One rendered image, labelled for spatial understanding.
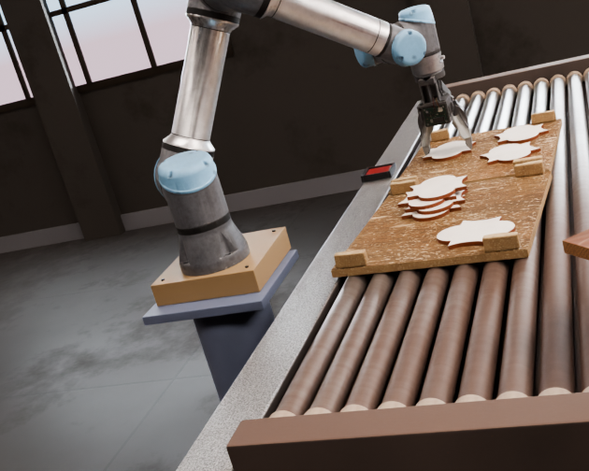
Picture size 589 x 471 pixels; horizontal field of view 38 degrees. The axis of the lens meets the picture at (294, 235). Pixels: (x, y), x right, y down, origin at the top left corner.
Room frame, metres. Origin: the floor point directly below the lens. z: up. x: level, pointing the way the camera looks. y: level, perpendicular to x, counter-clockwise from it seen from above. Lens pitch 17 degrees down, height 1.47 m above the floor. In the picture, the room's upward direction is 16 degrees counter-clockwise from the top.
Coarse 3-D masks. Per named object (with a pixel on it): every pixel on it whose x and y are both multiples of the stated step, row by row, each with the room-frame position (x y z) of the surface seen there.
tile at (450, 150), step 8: (448, 144) 2.06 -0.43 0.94; (456, 144) 2.04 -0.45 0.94; (464, 144) 2.02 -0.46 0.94; (472, 144) 2.01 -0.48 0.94; (432, 152) 2.03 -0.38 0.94; (440, 152) 2.00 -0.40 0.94; (448, 152) 1.98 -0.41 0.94; (456, 152) 1.96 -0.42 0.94; (464, 152) 1.97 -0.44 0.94; (424, 160) 2.01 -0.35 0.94; (440, 160) 1.96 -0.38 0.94
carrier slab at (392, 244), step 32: (480, 192) 1.65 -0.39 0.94; (512, 192) 1.59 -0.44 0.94; (544, 192) 1.54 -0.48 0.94; (384, 224) 1.61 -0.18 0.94; (416, 224) 1.56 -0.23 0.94; (448, 224) 1.51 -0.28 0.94; (384, 256) 1.44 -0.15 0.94; (416, 256) 1.39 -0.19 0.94; (448, 256) 1.35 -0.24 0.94; (480, 256) 1.32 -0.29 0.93; (512, 256) 1.30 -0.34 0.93
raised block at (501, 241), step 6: (492, 234) 1.33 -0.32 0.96; (498, 234) 1.32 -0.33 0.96; (504, 234) 1.31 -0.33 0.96; (510, 234) 1.30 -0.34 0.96; (516, 234) 1.30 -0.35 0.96; (486, 240) 1.32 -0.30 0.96; (492, 240) 1.31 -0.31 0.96; (498, 240) 1.31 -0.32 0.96; (504, 240) 1.30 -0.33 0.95; (510, 240) 1.30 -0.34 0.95; (516, 240) 1.30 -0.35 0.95; (486, 246) 1.32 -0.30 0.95; (492, 246) 1.31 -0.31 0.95; (498, 246) 1.31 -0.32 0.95; (504, 246) 1.31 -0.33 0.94; (510, 246) 1.30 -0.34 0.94; (516, 246) 1.30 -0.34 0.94
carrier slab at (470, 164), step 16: (544, 128) 1.99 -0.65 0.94; (560, 128) 1.98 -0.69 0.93; (432, 144) 2.14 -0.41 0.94; (480, 144) 2.01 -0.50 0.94; (496, 144) 1.97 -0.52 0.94; (544, 144) 1.86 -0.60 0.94; (416, 160) 2.03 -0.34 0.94; (432, 160) 1.99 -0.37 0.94; (448, 160) 1.95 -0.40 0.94; (464, 160) 1.91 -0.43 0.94; (480, 160) 1.88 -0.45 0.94; (544, 160) 1.74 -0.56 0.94; (400, 176) 1.93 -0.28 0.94; (432, 176) 1.86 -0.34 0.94; (480, 176) 1.75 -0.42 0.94; (496, 176) 1.72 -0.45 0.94; (512, 176) 1.70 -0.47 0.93
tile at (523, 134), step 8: (512, 128) 2.04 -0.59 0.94; (520, 128) 2.02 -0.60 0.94; (528, 128) 2.00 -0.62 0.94; (536, 128) 1.98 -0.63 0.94; (496, 136) 2.02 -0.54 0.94; (504, 136) 1.99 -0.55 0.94; (512, 136) 1.96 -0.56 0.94; (520, 136) 1.95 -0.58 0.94; (528, 136) 1.93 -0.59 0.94; (536, 136) 1.92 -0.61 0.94
